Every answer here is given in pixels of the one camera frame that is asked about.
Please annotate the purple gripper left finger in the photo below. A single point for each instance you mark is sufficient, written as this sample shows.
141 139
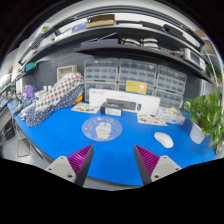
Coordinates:
73 168

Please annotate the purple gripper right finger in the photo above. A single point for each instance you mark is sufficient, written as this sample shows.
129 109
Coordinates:
153 167

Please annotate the white computer mouse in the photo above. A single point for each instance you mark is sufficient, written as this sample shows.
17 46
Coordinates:
164 139

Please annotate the round cartoon mouse pad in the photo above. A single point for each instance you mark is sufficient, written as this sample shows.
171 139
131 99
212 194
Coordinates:
102 128

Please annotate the blue desk mat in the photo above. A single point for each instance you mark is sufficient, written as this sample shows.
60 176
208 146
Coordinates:
114 161

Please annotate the illustrated card right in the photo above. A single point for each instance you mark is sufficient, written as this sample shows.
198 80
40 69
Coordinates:
150 120

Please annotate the illustrated card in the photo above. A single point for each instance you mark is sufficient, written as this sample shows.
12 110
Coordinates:
85 108
150 120

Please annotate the clear plastic container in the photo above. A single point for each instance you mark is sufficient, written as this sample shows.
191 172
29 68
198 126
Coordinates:
172 115

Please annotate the illustrated card left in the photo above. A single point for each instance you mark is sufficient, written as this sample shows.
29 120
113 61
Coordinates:
85 108

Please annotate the white keyboard box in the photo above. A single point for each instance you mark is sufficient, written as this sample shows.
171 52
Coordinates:
131 102

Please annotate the small black white box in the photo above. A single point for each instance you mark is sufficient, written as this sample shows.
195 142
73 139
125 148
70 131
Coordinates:
111 109

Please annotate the patterned fabric cloth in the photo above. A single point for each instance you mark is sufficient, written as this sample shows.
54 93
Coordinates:
65 93

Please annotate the green potted plant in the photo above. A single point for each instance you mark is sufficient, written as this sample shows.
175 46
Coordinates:
206 112

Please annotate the yellow card box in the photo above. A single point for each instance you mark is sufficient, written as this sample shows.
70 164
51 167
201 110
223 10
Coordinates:
136 87

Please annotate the grey drawer cabinet right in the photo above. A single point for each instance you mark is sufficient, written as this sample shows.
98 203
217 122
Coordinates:
170 87

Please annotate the grey drawer cabinet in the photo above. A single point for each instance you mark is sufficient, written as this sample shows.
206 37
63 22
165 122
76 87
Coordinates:
137 71
100 74
170 87

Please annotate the purple bottle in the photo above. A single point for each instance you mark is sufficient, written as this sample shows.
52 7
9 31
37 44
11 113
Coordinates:
29 90

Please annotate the white framed box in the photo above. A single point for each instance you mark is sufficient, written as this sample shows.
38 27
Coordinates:
63 71

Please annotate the grey drawer cabinet left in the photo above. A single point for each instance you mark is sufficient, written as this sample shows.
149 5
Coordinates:
100 74

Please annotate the grey drawer cabinet middle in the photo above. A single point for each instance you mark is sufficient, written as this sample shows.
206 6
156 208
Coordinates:
137 71

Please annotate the cardboard box on shelf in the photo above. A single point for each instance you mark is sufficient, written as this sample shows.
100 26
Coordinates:
101 20

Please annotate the black wall shelf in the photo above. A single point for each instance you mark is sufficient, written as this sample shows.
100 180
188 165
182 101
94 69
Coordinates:
139 41

